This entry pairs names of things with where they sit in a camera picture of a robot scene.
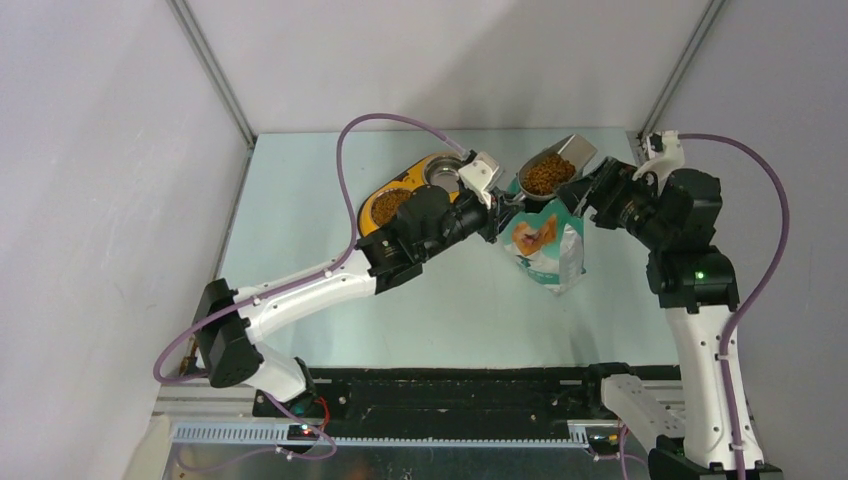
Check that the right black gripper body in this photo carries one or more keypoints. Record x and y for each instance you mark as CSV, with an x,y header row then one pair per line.
x,y
620,208

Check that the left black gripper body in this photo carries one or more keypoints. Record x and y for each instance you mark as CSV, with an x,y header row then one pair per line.
x,y
489,228

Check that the metal food scoop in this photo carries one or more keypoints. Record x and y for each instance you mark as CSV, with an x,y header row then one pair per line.
x,y
574,148

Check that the green pet food bag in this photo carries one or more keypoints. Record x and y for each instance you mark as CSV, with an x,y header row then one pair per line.
x,y
547,244

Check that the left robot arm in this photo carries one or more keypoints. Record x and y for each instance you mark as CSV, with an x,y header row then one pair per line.
x,y
232,324

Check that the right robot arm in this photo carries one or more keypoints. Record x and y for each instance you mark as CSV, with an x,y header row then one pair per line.
x,y
696,287

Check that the brown pet food kibble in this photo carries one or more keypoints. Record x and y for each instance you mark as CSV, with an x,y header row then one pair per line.
x,y
544,177

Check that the yellow double bowl feeder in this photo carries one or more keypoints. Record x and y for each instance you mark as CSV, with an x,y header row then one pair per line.
x,y
411,178

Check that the right steel bowl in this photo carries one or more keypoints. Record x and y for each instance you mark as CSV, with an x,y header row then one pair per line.
x,y
443,172

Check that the steel bowl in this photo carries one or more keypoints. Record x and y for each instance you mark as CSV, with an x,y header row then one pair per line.
x,y
385,205
443,172

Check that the left steel bowl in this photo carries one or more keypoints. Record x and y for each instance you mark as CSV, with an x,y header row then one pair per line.
x,y
385,205

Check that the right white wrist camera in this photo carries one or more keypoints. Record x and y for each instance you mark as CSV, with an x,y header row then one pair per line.
x,y
664,155

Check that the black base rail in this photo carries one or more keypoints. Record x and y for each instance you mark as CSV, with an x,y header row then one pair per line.
x,y
540,402

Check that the grey slotted cable duct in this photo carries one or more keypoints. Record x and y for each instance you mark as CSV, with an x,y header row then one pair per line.
x,y
264,433

